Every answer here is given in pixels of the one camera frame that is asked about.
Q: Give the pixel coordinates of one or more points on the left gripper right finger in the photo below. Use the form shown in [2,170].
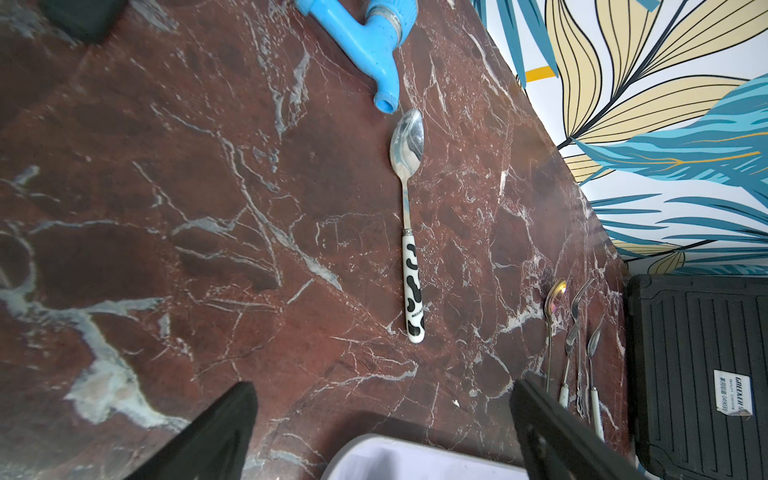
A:
[555,445]

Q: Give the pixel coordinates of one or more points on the cow pattern handle spoon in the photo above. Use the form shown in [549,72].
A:
[406,153]

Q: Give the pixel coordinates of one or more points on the iridescent spoon blue handle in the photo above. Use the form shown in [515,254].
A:
[557,290]

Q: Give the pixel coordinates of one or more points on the small hammer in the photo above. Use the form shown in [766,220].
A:
[89,21]

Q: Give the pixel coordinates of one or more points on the black tool case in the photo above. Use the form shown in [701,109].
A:
[697,358]

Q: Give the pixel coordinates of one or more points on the lavender placemat tray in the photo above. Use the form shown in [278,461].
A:
[373,456]

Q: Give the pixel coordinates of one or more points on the white handle fork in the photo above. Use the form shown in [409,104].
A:
[570,342]

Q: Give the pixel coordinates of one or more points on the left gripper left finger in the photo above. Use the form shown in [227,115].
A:
[213,446]

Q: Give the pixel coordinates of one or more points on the blue plastic faucet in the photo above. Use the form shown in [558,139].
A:
[369,45]

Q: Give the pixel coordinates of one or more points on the white handle steel spoon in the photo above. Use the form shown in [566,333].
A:
[592,346]

